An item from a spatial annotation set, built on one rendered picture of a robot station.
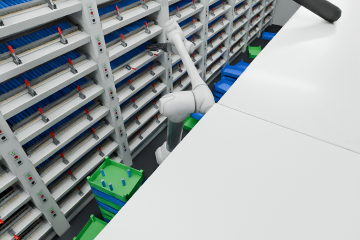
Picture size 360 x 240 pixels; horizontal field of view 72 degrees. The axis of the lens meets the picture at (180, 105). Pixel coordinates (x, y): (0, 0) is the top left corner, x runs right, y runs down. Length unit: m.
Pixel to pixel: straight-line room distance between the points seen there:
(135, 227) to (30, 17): 1.33
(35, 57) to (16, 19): 0.19
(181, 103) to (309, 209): 1.22
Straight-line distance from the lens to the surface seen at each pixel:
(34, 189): 1.82
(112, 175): 1.80
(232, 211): 0.17
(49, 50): 1.52
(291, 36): 0.41
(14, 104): 1.52
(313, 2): 0.48
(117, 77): 1.88
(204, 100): 1.41
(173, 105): 1.36
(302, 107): 0.26
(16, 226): 1.98
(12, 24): 1.40
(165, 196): 0.18
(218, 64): 3.52
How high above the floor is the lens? 1.87
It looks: 38 degrees down
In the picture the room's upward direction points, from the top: 2 degrees counter-clockwise
